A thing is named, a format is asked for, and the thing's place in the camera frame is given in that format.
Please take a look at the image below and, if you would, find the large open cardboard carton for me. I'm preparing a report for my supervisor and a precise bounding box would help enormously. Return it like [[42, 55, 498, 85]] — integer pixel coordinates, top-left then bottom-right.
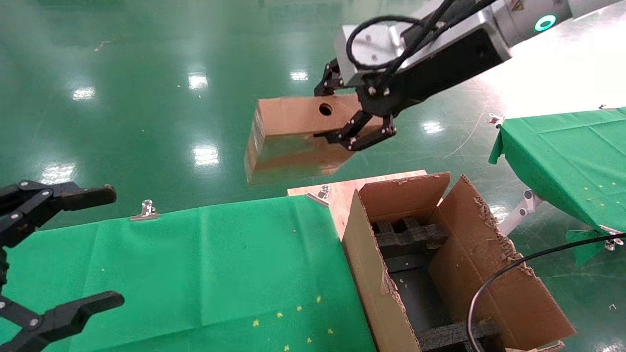
[[341, 171, 577, 352]]

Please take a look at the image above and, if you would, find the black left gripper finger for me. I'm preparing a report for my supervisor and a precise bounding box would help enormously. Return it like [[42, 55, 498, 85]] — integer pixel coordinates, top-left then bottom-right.
[[0, 291, 125, 352], [0, 181, 117, 247]]

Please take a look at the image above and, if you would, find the black camera cable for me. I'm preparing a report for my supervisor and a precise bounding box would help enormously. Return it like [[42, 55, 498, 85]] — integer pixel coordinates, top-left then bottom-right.
[[345, 0, 626, 352]]

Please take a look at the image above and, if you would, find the white table leg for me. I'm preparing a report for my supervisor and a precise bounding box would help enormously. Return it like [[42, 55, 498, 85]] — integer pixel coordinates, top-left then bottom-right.
[[498, 190, 543, 238]]

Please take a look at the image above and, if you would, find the large green tablecloth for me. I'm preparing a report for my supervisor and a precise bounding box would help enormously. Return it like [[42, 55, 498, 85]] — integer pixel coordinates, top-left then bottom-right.
[[0, 196, 377, 352]]

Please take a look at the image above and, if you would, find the silver camera mount bracket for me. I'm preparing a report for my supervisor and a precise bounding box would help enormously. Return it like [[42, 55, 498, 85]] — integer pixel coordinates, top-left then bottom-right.
[[389, 11, 492, 69]]

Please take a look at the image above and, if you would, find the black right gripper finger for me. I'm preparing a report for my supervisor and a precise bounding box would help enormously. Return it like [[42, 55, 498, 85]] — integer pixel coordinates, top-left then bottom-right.
[[313, 110, 398, 151], [314, 59, 343, 97]]

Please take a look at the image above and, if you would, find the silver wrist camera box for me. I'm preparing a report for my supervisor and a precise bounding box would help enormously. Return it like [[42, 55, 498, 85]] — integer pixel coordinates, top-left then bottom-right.
[[335, 19, 406, 87]]

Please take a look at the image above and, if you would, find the green tablecloth with hanging corner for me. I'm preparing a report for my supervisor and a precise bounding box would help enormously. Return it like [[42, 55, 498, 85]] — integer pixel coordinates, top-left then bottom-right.
[[488, 108, 626, 267]]

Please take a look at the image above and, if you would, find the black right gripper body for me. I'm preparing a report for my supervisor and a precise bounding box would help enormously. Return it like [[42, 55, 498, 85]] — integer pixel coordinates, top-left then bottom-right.
[[357, 27, 512, 118]]

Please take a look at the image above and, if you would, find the small brown cardboard box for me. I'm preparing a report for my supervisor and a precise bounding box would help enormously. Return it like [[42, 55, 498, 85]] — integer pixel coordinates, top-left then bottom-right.
[[245, 94, 387, 185]]

